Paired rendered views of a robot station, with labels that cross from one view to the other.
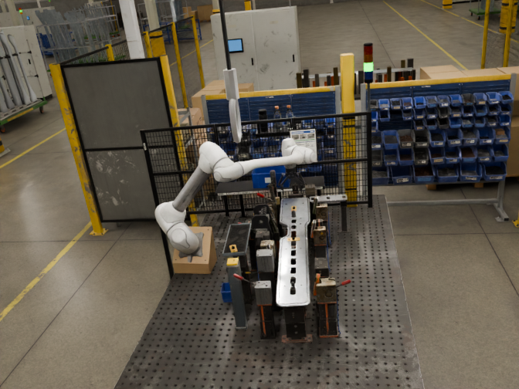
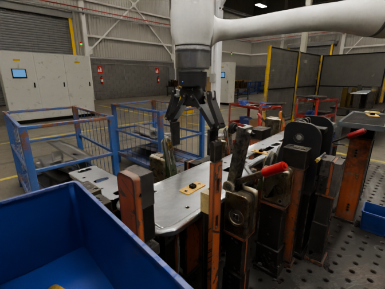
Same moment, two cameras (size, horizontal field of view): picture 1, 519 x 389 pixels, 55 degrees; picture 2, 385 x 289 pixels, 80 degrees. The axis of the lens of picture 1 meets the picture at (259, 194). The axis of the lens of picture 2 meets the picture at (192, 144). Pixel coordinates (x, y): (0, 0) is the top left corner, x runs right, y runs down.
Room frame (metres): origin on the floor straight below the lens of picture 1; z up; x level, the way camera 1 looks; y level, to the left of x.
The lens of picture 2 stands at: (3.87, 0.11, 1.32)
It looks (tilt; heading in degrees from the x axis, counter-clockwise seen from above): 16 degrees down; 215
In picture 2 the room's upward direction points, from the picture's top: straight up
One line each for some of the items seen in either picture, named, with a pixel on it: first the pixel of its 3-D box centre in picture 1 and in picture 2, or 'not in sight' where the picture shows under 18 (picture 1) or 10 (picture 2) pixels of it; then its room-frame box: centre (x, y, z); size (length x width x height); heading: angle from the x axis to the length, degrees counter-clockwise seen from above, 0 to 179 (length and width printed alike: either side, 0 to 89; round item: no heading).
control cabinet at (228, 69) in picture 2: not in sight; (225, 79); (-6.72, -5.28, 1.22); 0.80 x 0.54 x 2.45; 80
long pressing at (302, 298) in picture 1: (294, 241); (261, 151); (2.87, -0.20, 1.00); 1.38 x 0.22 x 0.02; 173
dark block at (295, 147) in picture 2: not in sight; (289, 207); (3.14, -0.01, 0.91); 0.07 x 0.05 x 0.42; 83
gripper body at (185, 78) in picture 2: (290, 172); (192, 89); (3.35, -0.24, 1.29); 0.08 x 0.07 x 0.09; 83
